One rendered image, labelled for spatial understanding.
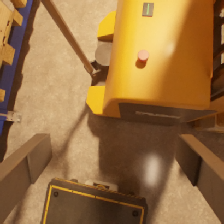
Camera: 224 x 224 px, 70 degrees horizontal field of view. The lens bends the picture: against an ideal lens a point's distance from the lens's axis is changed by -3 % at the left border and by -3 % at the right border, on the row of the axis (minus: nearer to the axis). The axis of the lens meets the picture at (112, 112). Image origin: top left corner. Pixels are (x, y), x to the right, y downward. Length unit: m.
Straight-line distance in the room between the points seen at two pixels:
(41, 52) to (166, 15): 1.45
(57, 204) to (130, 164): 0.64
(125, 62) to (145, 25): 0.16
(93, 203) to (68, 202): 0.18
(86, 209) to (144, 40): 1.07
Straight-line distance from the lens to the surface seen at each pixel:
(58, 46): 1.86
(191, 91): 0.60
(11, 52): 1.67
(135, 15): 0.72
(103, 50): 1.17
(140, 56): 0.58
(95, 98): 1.16
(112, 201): 1.20
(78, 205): 1.26
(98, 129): 1.48
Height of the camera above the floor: 1.44
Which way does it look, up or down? 78 degrees down
